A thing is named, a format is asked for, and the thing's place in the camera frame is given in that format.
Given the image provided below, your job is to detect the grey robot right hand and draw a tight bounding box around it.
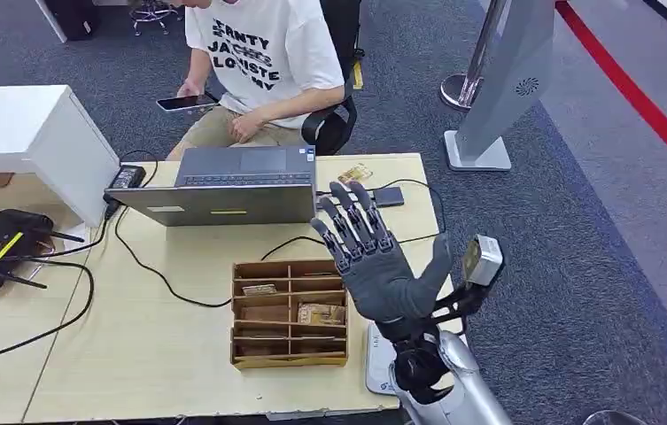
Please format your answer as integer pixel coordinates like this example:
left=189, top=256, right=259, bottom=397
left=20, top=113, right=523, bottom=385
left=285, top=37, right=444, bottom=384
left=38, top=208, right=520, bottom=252
left=309, top=180, right=455, bottom=329

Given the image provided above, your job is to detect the person's right hand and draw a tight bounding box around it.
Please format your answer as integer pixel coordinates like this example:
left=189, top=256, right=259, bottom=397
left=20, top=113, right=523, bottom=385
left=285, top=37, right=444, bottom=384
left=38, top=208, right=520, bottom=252
left=175, top=78, right=206, bottom=100

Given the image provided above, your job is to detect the person's left hand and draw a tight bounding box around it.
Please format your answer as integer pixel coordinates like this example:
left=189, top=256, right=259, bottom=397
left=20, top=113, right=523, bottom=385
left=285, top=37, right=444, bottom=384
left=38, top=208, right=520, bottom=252
left=229, top=109, right=268, bottom=145

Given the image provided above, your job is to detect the black smartphone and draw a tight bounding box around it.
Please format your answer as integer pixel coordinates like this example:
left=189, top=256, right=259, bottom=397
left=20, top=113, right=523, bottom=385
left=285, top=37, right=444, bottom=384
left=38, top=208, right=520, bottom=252
left=155, top=92, right=221, bottom=113

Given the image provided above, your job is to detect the card stack, printed face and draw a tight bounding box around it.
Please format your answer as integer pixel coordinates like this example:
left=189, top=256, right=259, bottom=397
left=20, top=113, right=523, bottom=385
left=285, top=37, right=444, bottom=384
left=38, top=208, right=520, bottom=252
left=298, top=303, right=348, bottom=328

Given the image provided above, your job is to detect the person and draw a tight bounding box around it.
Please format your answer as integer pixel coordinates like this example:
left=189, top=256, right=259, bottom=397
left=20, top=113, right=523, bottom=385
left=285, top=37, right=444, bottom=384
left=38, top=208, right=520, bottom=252
left=166, top=0, right=347, bottom=162

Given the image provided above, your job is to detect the white flat device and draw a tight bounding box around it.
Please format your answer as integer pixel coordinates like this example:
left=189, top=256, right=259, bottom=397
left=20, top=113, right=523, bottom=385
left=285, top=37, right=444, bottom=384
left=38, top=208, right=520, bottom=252
left=365, top=321, right=399, bottom=397

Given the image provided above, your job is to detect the grey laptop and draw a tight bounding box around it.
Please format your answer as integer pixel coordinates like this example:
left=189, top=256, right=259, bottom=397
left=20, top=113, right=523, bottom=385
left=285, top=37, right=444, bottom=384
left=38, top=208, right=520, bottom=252
left=104, top=145, right=318, bottom=228

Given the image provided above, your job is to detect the chrome stool base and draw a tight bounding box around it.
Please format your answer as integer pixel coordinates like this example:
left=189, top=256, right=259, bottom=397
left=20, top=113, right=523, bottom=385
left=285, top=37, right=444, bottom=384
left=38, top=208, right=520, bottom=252
left=128, top=0, right=182, bottom=36

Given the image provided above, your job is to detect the black office chair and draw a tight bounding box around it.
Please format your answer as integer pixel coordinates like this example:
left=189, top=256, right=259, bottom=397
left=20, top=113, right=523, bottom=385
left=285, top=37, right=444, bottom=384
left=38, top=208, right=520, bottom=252
left=300, top=0, right=365, bottom=158

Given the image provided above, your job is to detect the black power adapter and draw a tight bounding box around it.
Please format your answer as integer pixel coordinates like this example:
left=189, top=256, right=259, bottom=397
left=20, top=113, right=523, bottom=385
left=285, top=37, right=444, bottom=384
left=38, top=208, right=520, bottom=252
left=108, top=165, right=148, bottom=190

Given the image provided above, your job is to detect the wooden card box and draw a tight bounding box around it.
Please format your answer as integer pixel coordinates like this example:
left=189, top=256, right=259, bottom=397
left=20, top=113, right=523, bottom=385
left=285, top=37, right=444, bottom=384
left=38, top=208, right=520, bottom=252
left=229, top=259, right=351, bottom=371

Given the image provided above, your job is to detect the black case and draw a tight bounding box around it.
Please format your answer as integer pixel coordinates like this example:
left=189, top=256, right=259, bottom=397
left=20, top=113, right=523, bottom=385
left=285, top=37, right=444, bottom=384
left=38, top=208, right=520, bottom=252
left=45, top=0, right=101, bottom=43

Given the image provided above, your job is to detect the white cabinet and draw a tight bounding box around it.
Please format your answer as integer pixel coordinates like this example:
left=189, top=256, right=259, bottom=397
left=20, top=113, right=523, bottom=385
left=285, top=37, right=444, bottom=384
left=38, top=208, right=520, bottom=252
left=0, top=84, right=121, bottom=228

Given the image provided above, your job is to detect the grey kiosk stand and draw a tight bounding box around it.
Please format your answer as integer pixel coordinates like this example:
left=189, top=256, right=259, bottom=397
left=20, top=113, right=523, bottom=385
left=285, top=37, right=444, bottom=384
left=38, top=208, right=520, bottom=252
left=443, top=0, right=556, bottom=173

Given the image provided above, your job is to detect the round grey rim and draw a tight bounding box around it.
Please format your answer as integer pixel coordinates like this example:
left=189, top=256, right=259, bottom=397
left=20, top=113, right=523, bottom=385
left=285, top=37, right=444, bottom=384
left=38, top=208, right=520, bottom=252
left=581, top=409, right=648, bottom=425

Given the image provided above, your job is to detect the red floor tape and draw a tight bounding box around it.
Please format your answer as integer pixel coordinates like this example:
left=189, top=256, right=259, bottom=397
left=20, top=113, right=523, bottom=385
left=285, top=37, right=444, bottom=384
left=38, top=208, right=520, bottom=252
left=555, top=0, right=667, bottom=188

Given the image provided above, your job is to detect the black drive cable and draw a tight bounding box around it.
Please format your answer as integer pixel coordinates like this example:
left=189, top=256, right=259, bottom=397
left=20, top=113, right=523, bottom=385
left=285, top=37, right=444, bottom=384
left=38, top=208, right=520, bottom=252
left=260, top=178, right=447, bottom=261

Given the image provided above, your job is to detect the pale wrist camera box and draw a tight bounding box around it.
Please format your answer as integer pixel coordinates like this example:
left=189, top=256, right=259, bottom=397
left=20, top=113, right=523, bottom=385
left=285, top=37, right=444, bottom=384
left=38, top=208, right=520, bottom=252
left=461, top=234, right=505, bottom=288

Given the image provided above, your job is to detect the black laptop power cable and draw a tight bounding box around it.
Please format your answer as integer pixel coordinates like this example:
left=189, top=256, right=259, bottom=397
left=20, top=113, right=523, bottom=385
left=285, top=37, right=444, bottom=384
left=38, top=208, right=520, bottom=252
left=112, top=205, right=235, bottom=310

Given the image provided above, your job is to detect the black adapter mains cable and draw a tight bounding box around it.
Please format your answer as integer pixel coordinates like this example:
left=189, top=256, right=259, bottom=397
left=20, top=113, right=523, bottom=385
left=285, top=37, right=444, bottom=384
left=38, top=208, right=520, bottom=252
left=1, top=196, right=124, bottom=263

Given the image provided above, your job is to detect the chrome stanchion post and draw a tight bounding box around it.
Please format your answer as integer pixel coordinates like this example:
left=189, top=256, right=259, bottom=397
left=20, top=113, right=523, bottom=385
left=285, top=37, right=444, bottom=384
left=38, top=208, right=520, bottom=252
left=439, top=0, right=510, bottom=112

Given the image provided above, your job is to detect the black router cable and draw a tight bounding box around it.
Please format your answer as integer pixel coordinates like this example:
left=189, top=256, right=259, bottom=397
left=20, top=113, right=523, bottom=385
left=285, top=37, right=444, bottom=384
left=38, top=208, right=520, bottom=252
left=0, top=260, right=96, bottom=366

